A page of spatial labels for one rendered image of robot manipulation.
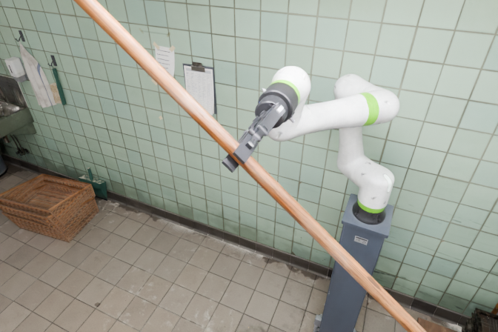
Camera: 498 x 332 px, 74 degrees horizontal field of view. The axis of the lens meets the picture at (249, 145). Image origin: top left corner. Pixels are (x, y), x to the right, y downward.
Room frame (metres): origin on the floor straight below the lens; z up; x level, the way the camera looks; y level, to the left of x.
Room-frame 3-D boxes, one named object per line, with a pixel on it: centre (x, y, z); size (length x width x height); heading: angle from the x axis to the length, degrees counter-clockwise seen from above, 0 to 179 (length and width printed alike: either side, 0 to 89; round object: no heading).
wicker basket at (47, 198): (2.17, 1.77, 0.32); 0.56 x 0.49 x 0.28; 74
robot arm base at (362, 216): (1.17, -0.59, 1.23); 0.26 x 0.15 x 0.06; 154
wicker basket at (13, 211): (2.16, 1.78, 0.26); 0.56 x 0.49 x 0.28; 73
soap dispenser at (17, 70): (2.71, 1.98, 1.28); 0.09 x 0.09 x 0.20; 66
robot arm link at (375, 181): (1.13, -0.56, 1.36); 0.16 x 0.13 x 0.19; 28
